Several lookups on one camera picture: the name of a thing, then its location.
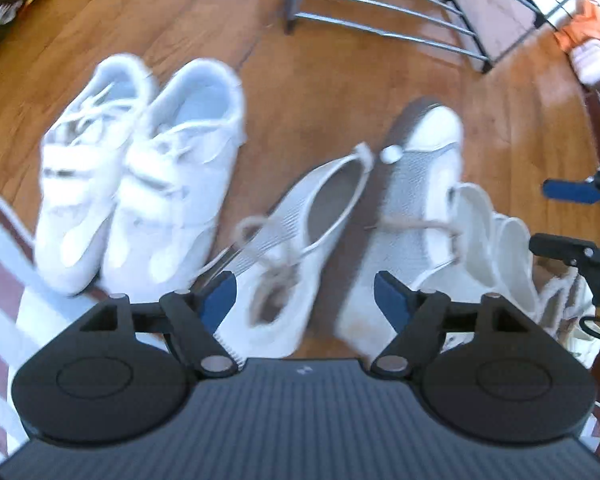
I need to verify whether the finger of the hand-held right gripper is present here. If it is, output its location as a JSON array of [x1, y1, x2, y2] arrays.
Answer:
[[542, 167, 600, 206], [529, 233, 600, 306]]

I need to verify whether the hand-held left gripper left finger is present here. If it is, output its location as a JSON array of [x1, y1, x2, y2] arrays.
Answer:
[[80, 271, 241, 380]]

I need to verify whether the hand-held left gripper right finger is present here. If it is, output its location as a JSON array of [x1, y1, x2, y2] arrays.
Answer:
[[371, 270, 528, 380]]

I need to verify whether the cream slide slipper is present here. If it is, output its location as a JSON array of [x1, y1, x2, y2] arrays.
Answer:
[[420, 183, 542, 352], [496, 214, 599, 369]]

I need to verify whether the grey mesh lace sneaker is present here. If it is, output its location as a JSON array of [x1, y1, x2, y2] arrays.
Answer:
[[334, 99, 467, 362], [199, 144, 377, 359]]

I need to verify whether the pale pink white shoe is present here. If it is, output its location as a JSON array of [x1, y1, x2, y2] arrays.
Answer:
[[569, 38, 600, 87]]

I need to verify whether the orange cloth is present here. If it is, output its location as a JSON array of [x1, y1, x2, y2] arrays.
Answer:
[[554, 0, 600, 54]]

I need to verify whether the red white checkered rug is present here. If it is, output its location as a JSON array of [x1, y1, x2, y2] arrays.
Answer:
[[0, 179, 117, 462]]

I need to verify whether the grey metal shoe rack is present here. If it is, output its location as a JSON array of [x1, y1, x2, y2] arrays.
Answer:
[[279, 0, 600, 75]]

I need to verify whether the white strap sneaker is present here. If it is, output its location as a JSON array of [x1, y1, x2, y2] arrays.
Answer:
[[31, 54, 157, 297], [101, 59, 247, 292]]

